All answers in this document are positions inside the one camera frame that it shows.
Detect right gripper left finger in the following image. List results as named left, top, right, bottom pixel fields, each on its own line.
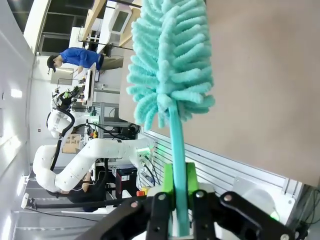
left=74, top=162, right=176, bottom=240

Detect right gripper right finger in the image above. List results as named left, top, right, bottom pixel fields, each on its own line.
left=186, top=162, right=296, bottom=240

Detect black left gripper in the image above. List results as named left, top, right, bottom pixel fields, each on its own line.
left=52, top=86, right=82, bottom=111

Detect teal microfiber duster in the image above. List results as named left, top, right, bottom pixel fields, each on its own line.
left=126, top=0, right=216, bottom=238

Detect white flat monitor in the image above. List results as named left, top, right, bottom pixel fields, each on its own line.
left=83, top=62, right=98, bottom=106

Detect person in blue shirt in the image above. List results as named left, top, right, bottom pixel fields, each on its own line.
left=46, top=46, right=125, bottom=75

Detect black computer case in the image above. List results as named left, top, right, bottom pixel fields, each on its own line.
left=115, top=167, right=139, bottom=199

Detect person in dark clothes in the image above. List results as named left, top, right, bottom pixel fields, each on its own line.
left=46, top=172, right=109, bottom=213

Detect black stand pole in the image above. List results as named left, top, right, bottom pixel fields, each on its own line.
left=21, top=192, right=131, bottom=210

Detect light wooden desk board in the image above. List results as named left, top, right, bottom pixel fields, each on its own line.
left=81, top=0, right=108, bottom=41

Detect white machine with window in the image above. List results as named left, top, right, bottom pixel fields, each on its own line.
left=99, top=4, right=132, bottom=46

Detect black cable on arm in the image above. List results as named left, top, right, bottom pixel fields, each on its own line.
left=49, top=111, right=76, bottom=172

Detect black plug cables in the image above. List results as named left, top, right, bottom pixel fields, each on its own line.
left=137, top=153, right=161, bottom=187

